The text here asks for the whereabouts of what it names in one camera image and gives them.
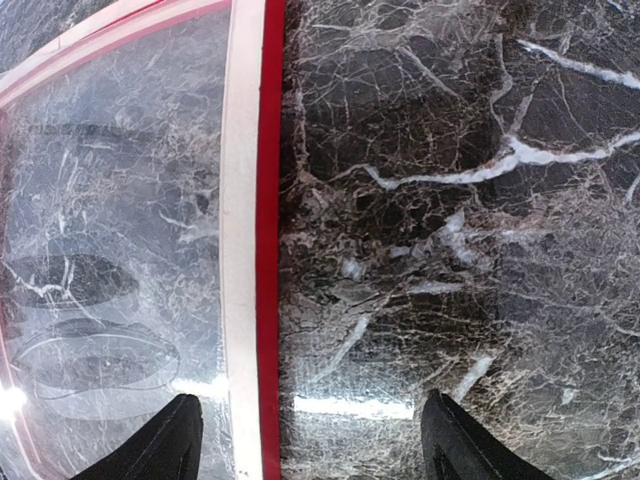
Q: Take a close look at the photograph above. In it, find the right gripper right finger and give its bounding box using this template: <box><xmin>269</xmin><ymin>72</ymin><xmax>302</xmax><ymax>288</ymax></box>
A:
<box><xmin>421</xmin><ymin>389</ymin><xmax>551</xmax><ymax>480</ymax></box>

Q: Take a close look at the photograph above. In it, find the red wooden picture frame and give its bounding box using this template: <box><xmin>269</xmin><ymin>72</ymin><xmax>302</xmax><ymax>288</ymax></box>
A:
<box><xmin>0</xmin><ymin>0</ymin><xmax>287</xmax><ymax>480</ymax></box>

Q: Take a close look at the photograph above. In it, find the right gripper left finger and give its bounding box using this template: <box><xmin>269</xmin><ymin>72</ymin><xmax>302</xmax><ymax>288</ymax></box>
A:
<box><xmin>73</xmin><ymin>394</ymin><xmax>203</xmax><ymax>480</ymax></box>

